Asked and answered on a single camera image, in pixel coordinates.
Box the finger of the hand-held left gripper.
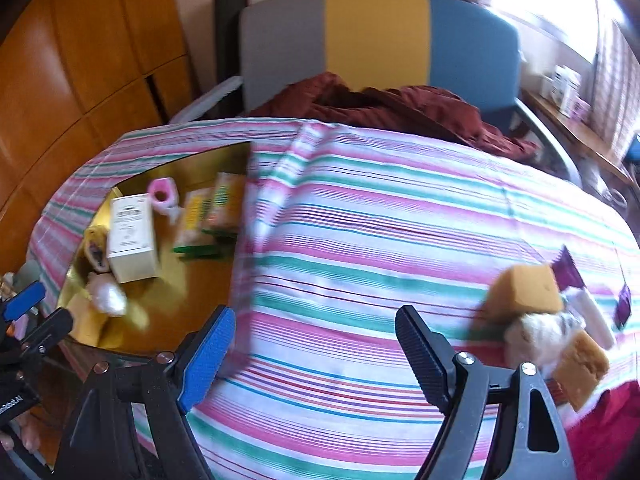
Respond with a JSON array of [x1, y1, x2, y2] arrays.
[[17, 306, 76, 361], [0, 281, 47, 323]]

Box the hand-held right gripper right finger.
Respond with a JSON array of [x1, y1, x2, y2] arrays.
[[395, 305, 576, 480]]

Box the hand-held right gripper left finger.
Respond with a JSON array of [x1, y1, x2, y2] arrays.
[[52, 305, 238, 480]]

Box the yellow sponge cloth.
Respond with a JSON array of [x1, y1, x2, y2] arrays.
[[64, 292, 151, 350]]

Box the gold metal tin box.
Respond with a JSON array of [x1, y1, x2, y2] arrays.
[[56, 141, 255, 361]]

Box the yellow fabric item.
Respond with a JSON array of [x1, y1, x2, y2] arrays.
[[82, 225, 111, 273]]

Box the clear plastic wrap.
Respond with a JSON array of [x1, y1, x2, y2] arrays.
[[502, 310, 586, 376]]

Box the white cardboard box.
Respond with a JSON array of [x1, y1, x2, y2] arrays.
[[106, 192, 161, 283]]

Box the large yellow sponge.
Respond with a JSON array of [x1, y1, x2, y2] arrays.
[[482, 264, 566, 326]]

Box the yellow green snack packet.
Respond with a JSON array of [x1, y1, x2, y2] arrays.
[[202, 172, 246, 233], [172, 187, 216, 248]]

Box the pink roll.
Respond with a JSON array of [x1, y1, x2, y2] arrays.
[[147, 177, 181, 216]]

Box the white foam block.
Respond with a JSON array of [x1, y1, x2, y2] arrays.
[[565, 287, 617, 351]]

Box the pink green striped tablecloth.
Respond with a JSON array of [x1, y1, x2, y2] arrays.
[[27, 116, 640, 480]]

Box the small purple wrapper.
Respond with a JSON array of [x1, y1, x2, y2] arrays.
[[614, 282, 633, 331]]

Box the orange wooden wardrobe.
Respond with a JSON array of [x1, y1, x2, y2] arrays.
[[0, 0, 198, 261]]

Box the maroon quilted jacket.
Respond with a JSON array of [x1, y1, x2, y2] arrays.
[[250, 72, 541, 161]]

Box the wooden side desk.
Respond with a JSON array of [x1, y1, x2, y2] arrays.
[[520, 87, 640, 186]]

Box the grey yellow blue chair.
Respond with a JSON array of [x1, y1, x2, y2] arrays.
[[167, 0, 583, 186]]

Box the black rolled mat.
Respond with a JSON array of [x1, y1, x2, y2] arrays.
[[215, 0, 248, 111]]

